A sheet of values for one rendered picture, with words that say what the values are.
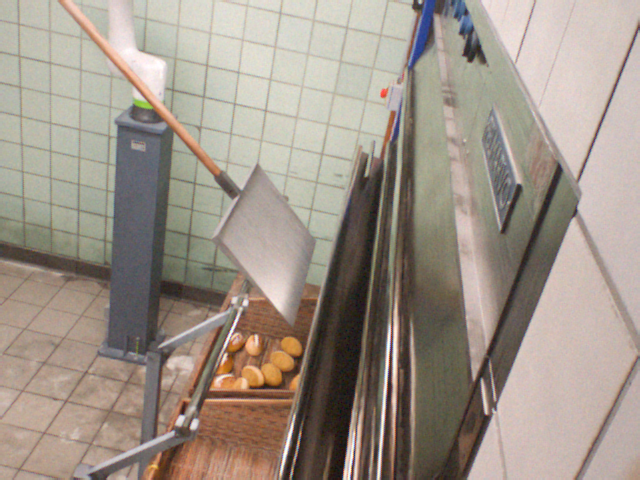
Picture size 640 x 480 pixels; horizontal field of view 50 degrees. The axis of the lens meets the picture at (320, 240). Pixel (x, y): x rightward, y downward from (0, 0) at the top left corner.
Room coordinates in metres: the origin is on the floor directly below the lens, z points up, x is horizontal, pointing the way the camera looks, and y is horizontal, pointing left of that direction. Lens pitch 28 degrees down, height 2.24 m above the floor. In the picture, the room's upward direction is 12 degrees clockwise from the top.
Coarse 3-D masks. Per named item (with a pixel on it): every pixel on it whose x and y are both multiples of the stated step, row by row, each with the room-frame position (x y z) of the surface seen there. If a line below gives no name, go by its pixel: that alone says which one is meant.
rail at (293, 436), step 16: (352, 176) 1.95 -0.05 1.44; (352, 192) 1.84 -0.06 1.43; (336, 240) 1.52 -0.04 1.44; (336, 256) 1.44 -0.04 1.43; (336, 272) 1.38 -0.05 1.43; (320, 304) 1.22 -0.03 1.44; (320, 320) 1.16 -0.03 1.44; (320, 336) 1.11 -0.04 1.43; (304, 368) 1.01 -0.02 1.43; (304, 384) 0.96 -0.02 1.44; (304, 400) 0.92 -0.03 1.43; (304, 416) 0.88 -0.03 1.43; (288, 432) 0.84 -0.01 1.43; (288, 448) 0.80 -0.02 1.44; (288, 464) 0.77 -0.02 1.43
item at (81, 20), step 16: (64, 0) 1.93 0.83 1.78; (80, 16) 1.93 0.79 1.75; (96, 32) 1.93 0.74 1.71; (112, 48) 1.93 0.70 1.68; (128, 80) 1.92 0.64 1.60; (144, 96) 1.92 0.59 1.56; (160, 112) 1.92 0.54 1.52; (176, 128) 1.92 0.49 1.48; (192, 144) 1.92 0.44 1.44; (208, 160) 1.92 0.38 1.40
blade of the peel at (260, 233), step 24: (240, 192) 1.94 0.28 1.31; (264, 192) 2.14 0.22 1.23; (240, 216) 1.88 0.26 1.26; (264, 216) 2.01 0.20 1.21; (288, 216) 2.15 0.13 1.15; (216, 240) 1.66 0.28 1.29; (240, 240) 1.78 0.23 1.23; (264, 240) 1.89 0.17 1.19; (288, 240) 2.02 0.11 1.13; (312, 240) 2.17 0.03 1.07; (240, 264) 1.66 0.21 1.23; (264, 264) 1.78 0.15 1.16; (288, 264) 1.90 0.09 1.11; (264, 288) 1.69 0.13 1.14; (288, 288) 1.79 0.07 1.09; (288, 312) 1.69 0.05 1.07
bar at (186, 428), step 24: (240, 288) 1.63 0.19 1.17; (240, 312) 1.51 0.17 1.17; (192, 336) 1.55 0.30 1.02; (216, 360) 1.29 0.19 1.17; (144, 408) 1.54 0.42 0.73; (192, 408) 1.12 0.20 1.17; (144, 432) 1.54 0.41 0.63; (192, 432) 1.06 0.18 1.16; (120, 456) 1.08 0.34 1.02; (144, 456) 1.07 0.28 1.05
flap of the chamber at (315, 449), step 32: (352, 160) 2.16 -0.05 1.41; (384, 160) 2.24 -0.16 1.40; (352, 224) 1.68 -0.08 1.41; (352, 256) 1.51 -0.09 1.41; (352, 288) 1.36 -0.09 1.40; (352, 320) 1.23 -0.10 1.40; (320, 352) 1.09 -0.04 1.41; (352, 352) 1.13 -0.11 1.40; (320, 384) 1.00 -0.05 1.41; (352, 384) 1.03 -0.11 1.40; (320, 416) 0.92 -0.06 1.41; (320, 448) 0.84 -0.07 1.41
